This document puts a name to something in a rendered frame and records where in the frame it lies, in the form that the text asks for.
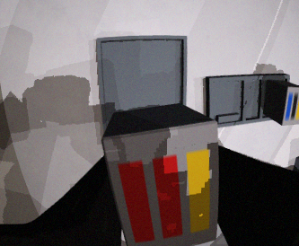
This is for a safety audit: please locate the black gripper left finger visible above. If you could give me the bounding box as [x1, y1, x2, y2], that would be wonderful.
[0, 155, 121, 246]

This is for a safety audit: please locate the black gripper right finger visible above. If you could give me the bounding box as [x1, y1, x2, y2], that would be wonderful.
[217, 145, 299, 246]

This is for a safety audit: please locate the dark grey rectangular tray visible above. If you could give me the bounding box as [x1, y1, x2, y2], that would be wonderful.
[97, 35, 188, 133]

